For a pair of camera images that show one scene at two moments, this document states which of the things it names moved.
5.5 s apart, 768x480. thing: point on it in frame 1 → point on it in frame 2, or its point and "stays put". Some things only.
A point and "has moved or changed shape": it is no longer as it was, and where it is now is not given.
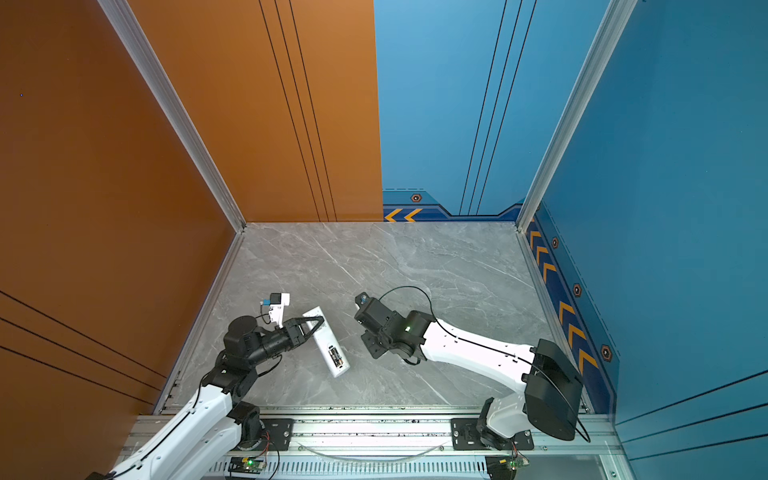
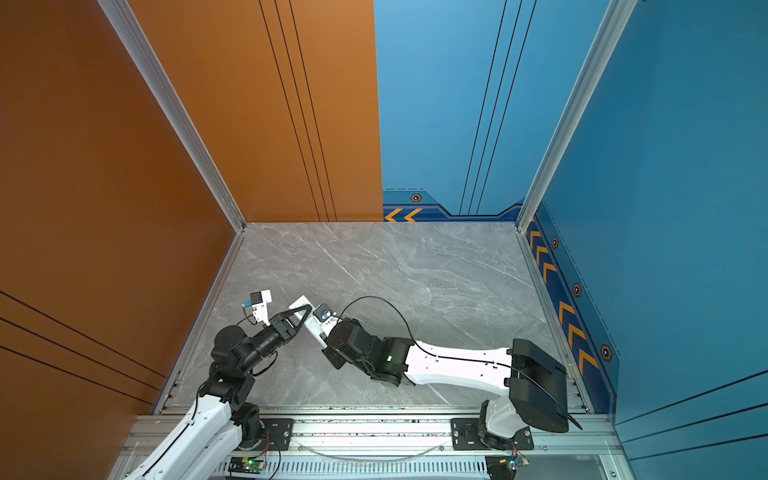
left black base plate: (278, 433) stays put
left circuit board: (246, 464) stays put
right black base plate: (464, 436) stays put
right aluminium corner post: (612, 26) stays put
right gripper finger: (376, 345) → (334, 358)
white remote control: (327, 343) has moved or changed shape
